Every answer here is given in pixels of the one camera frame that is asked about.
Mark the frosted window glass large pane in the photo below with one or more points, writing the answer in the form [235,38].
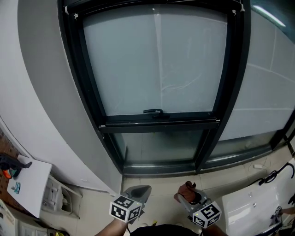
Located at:
[129,64]

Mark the person's black shirt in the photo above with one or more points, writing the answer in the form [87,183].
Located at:
[161,230]

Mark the person's left forearm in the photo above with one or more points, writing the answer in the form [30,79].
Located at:
[110,228]

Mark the small teal packet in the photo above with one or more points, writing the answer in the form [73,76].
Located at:
[16,187]

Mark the white ceramic sink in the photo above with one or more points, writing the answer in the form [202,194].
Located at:
[249,207]

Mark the white toilet tank lid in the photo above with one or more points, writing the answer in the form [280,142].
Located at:
[32,184]

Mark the small clear window pane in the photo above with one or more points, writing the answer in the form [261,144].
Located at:
[161,145]

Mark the orange and teal object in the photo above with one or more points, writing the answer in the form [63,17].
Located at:
[10,173]

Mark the fixed frosted side window pane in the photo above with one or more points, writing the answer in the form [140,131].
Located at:
[260,92]

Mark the brown cloth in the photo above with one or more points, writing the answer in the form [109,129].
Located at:
[185,192]

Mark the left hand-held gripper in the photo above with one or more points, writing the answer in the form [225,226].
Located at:
[125,208]

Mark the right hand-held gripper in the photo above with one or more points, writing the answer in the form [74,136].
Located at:
[206,213]

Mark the black spray tool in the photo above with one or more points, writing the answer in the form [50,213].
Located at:
[11,162]

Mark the open white toilet tank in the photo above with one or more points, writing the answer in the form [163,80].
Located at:
[61,198]

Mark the small yellow scrap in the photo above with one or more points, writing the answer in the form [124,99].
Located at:
[154,222]

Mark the person's right forearm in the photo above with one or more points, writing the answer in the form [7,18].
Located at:
[214,231]

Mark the black window frame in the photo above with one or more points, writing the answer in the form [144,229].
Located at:
[76,76]

